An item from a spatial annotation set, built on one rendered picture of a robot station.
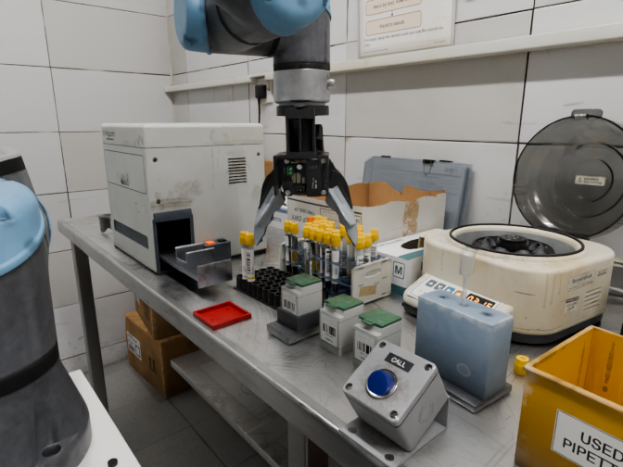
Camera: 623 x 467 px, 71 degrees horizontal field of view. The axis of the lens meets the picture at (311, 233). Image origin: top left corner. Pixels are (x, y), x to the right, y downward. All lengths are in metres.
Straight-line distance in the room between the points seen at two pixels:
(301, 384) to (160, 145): 0.56
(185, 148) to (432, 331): 0.61
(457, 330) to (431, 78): 0.76
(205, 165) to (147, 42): 1.45
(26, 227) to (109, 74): 1.91
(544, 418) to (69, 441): 0.40
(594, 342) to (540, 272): 0.15
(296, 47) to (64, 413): 0.45
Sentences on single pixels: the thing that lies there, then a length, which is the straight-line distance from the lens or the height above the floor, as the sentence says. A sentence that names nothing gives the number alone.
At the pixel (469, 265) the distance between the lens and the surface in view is 0.52.
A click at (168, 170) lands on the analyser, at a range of 0.92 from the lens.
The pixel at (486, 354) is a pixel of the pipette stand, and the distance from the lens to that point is 0.52.
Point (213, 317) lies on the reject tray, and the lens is 0.73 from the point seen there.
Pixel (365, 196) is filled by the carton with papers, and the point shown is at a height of 0.98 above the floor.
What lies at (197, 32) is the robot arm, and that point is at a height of 1.27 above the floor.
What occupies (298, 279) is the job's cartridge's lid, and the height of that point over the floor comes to 0.96.
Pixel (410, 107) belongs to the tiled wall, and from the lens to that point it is 1.19.
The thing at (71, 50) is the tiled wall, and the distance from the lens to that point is 2.24.
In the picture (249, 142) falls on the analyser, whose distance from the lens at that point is 1.01.
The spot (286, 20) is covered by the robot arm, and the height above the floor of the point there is 1.26.
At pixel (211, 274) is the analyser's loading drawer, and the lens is 0.81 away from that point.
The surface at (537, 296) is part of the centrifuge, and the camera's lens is 0.67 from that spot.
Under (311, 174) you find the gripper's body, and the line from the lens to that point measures 0.57.
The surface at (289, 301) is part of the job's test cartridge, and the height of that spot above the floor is 0.93.
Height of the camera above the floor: 1.18
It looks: 14 degrees down
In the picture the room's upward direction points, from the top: straight up
